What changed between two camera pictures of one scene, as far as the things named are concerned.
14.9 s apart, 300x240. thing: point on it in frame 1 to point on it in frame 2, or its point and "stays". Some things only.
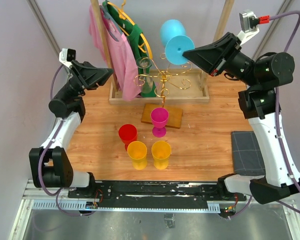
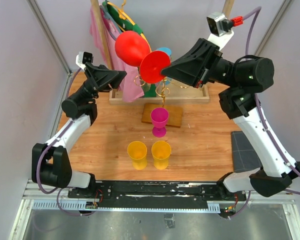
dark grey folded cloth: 247,156 stays
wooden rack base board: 175,114 stays
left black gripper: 87,76 to 101,76
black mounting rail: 155,194 stays
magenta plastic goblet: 159,117 stays
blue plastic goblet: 172,35 to 167,50
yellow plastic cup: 161,150 stays
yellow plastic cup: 137,150 stays
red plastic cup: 128,133 to 133,49
